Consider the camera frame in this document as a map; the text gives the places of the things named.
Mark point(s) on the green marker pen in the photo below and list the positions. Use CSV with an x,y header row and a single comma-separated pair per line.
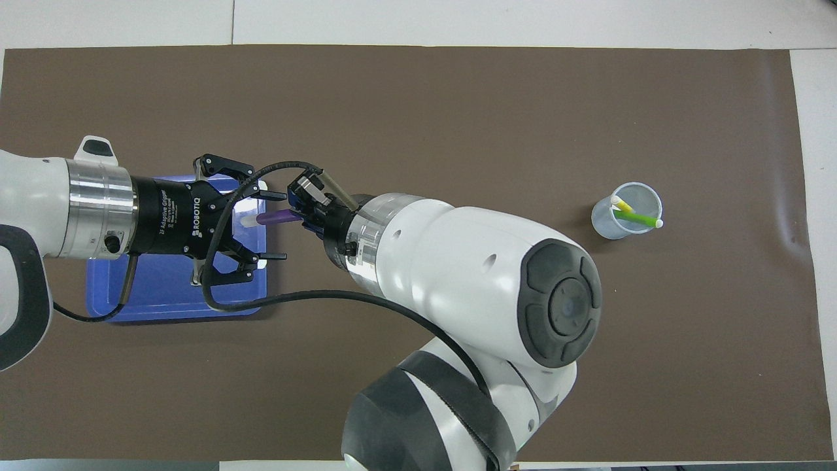
x,y
641,220

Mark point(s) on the blue plastic tray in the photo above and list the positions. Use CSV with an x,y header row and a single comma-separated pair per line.
x,y
163,294

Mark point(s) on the yellow marker pen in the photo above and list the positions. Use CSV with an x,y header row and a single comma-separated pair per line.
x,y
622,204

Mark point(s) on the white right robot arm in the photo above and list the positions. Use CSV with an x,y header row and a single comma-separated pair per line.
x,y
458,261

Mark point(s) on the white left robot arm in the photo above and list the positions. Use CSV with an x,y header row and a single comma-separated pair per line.
x,y
33,209

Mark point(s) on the brown table mat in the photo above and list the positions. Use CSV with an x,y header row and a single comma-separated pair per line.
x,y
458,98

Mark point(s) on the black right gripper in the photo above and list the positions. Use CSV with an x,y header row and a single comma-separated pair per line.
x,y
337,222

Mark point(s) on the purple marker pen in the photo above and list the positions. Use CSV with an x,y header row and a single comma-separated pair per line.
x,y
281,216

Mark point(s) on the clear plastic cup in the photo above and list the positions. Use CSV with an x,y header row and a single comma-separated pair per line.
x,y
605,226

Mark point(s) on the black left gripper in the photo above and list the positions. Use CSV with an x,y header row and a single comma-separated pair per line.
x,y
170,216

